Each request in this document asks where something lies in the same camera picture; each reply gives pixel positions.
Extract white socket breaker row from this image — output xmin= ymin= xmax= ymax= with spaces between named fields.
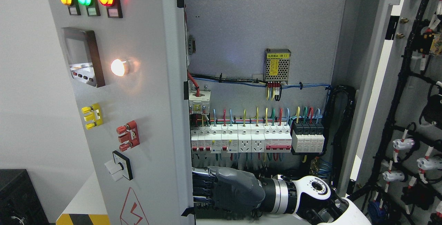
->
xmin=191 ymin=123 xmax=292 ymax=154

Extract black digital power meter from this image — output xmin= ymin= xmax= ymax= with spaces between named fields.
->
xmin=62 ymin=27 xmax=105 ymax=87

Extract black surge protector block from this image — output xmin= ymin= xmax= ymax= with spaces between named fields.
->
xmin=291 ymin=121 xmax=326 ymax=156

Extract red terminal connector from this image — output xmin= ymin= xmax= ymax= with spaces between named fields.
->
xmin=116 ymin=120 xmax=140 ymax=152

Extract white current transformers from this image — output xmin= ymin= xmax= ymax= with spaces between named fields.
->
xmin=189 ymin=84 xmax=212 ymax=115

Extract grey cabinet door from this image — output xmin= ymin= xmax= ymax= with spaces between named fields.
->
xmin=49 ymin=0 xmax=195 ymax=225
xmin=333 ymin=0 xmax=441 ymax=225

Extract metal mesh power supply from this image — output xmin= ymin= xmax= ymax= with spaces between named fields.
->
xmin=263 ymin=48 xmax=291 ymax=82

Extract white indicator lamp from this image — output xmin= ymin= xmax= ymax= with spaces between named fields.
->
xmin=110 ymin=58 xmax=129 ymax=77

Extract black box at left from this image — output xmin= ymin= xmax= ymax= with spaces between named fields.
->
xmin=0 ymin=169 xmax=49 ymax=225

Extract white rotary switch left door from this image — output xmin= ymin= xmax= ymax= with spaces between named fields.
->
xmin=104 ymin=150 xmax=134 ymax=181

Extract red electric hazard sticker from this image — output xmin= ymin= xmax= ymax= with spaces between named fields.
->
xmin=119 ymin=187 xmax=149 ymax=225

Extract yellow terminal connector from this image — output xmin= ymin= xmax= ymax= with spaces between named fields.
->
xmin=81 ymin=103 xmax=104 ymax=130

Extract black right cable loom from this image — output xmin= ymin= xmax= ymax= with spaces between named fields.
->
xmin=323 ymin=85 xmax=357 ymax=184

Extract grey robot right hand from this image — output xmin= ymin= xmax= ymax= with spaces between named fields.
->
xmin=192 ymin=166 xmax=266 ymax=212

